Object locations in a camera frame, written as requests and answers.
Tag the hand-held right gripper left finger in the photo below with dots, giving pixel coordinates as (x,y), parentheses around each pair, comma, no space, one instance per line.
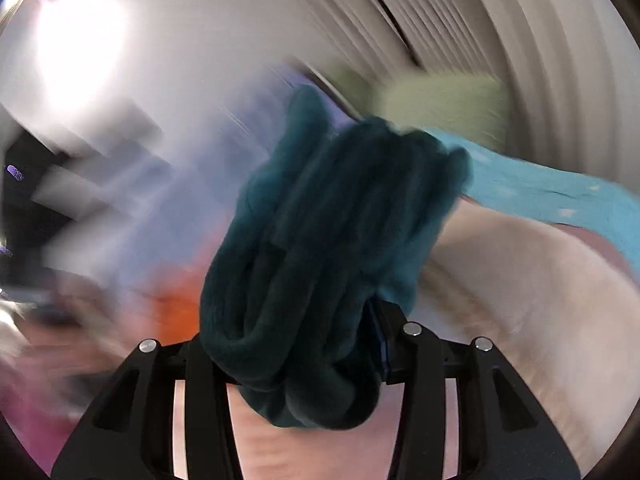
(200,410)

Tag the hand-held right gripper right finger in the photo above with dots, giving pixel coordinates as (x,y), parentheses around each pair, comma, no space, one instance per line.
(384,355)

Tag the teal fleece hoodie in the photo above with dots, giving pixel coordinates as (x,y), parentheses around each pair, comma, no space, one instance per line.
(310,260)

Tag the orange puffer jacket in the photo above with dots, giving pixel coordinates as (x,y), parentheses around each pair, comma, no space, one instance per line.
(175,305)

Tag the cream pink blanket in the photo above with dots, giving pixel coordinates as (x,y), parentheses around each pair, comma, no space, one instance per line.
(525,285)

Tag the light blue star sheet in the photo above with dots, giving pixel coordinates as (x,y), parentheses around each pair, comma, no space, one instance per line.
(540,195)

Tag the blue plaid sheet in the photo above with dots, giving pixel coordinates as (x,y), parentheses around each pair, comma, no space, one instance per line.
(210,185)

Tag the green pillow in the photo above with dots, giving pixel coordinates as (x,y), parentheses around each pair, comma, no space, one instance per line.
(445,102)

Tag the beige curtain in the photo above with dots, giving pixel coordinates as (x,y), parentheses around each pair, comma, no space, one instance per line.
(500,20)

